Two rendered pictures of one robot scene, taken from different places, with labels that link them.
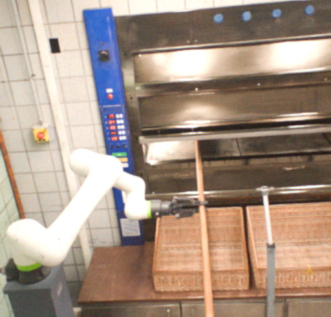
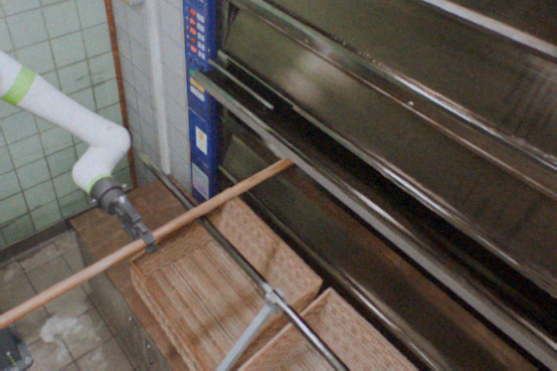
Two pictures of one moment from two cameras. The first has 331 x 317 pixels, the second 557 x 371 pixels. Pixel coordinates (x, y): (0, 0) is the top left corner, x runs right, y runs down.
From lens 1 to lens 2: 176 cm
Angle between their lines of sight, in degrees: 42
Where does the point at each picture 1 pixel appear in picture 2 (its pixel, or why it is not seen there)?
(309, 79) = (526, 168)
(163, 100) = (264, 29)
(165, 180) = (249, 155)
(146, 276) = not seen: hidden behind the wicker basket
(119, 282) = (125, 238)
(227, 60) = (367, 14)
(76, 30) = not seen: outside the picture
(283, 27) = (512, 0)
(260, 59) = (428, 51)
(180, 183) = not seen: hidden behind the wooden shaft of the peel
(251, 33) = not seen: outside the picture
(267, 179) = (380, 278)
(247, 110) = (373, 137)
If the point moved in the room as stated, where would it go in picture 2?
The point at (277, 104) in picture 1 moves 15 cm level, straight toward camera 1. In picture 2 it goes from (433, 167) to (382, 186)
